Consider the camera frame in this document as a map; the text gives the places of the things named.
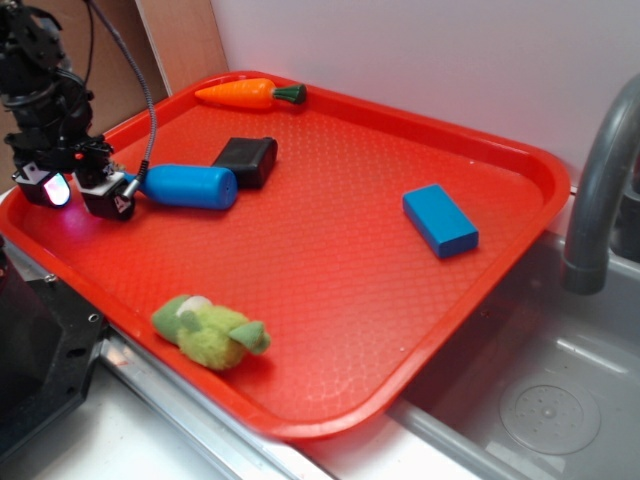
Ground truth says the red plastic tray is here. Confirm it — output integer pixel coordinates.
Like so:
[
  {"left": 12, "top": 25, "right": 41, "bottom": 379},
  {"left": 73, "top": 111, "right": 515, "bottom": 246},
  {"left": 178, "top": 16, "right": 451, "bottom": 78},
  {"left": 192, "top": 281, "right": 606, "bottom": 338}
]
[{"left": 1, "top": 87, "right": 570, "bottom": 440}]

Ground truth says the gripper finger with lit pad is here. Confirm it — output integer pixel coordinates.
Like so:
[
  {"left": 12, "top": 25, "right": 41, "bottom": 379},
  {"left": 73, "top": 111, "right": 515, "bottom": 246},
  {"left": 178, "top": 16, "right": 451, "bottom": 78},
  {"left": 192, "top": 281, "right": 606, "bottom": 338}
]
[{"left": 13, "top": 162, "right": 71, "bottom": 207}]

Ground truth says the blue toy bottle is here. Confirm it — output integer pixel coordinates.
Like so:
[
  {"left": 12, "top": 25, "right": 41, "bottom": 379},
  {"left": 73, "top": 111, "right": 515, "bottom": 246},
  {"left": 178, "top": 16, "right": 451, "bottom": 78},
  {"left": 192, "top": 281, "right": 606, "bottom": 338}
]
[{"left": 139, "top": 164, "right": 238, "bottom": 210}]

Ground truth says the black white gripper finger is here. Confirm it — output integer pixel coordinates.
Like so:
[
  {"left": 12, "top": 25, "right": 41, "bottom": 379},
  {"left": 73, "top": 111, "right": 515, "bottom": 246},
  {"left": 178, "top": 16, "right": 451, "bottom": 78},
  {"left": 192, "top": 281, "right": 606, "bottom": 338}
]
[{"left": 74, "top": 172, "right": 135, "bottom": 221}]

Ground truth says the grey faucet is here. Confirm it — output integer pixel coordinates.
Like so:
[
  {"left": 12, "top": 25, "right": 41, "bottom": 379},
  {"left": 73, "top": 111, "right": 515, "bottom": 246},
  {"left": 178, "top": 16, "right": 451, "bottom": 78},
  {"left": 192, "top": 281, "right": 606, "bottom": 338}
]
[{"left": 561, "top": 76, "right": 639, "bottom": 295}]

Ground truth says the grey braided cable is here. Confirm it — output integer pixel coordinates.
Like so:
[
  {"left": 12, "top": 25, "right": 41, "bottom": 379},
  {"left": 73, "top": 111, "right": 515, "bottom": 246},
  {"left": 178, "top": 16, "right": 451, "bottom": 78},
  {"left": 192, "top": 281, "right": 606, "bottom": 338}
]
[{"left": 89, "top": 0, "right": 160, "bottom": 199}]

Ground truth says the blue rectangular block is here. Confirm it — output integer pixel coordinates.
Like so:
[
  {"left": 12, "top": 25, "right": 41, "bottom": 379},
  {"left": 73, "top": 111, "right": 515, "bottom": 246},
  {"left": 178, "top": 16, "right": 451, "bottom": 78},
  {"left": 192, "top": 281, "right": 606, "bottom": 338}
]
[{"left": 402, "top": 184, "right": 479, "bottom": 259}]

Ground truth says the green plush toy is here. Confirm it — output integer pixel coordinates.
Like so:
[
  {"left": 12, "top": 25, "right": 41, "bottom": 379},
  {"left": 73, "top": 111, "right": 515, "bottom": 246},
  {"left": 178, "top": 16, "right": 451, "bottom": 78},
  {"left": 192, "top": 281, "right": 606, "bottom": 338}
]
[{"left": 151, "top": 295, "right": 271, "bottom": 371}]

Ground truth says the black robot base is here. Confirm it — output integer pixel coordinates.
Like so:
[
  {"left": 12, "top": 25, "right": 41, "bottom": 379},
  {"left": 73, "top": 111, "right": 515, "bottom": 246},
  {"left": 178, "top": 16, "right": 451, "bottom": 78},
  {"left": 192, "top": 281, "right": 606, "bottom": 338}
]
[{"left": 1, "top": 242, "right": 106, "bottom": 461}]

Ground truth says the orange toy carrot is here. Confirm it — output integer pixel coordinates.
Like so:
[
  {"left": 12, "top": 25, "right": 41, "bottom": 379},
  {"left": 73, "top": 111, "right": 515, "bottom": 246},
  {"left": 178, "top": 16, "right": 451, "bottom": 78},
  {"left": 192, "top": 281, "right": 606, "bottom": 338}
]
[{"left": 195, "top": 78, "right": 307, "bottom": 109}]

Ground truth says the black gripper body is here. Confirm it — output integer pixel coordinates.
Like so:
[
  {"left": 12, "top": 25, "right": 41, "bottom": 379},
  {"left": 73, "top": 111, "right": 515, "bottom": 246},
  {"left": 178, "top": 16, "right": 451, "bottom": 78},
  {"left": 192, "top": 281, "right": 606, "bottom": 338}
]
[{"left": 4, "top": 133, "right": 114, "bottom": 176}]

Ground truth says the grey sink basin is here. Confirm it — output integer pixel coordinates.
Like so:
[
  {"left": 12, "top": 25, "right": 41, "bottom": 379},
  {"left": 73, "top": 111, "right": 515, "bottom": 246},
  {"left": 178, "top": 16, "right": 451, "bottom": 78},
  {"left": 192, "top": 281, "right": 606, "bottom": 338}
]
[{"left": 389, "top": 234, "right": 639, "bottom": 479}]

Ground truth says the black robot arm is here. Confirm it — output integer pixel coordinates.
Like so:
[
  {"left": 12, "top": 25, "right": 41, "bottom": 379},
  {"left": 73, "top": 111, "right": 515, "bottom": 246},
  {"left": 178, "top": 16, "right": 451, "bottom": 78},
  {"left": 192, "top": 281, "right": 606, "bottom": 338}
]
[{"left": 1, "top": 1, "right": 135, "bottom": 221}]

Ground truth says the black rectangular block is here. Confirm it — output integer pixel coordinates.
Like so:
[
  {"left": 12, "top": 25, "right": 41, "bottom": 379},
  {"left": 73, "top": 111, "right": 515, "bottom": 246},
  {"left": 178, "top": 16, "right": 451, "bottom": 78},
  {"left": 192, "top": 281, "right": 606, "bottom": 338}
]
[{"left": 212, "top": 137, "right": 278, "bottom": 189}]

